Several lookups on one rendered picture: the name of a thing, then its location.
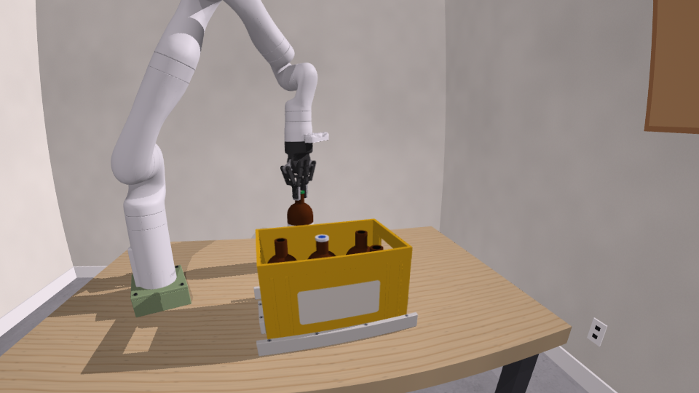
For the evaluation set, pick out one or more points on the white flat bar with screws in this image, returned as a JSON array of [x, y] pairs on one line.
[[331, 337]]

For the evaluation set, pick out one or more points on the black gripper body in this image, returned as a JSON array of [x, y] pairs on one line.
[[297, 151]]

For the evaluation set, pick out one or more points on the yellow crate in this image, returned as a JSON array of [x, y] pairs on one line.
[[309, 296]]

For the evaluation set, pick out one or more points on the brown glass bottle with white label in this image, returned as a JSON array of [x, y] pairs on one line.
[[300, 213]]

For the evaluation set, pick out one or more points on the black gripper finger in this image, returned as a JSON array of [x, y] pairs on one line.
[[290, 179], [306, 177]]

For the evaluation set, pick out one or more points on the brown glass bottle with beige label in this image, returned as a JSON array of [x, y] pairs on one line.
[[321, 247]]

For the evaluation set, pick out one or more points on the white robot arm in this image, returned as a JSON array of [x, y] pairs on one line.
[[136, 158]]

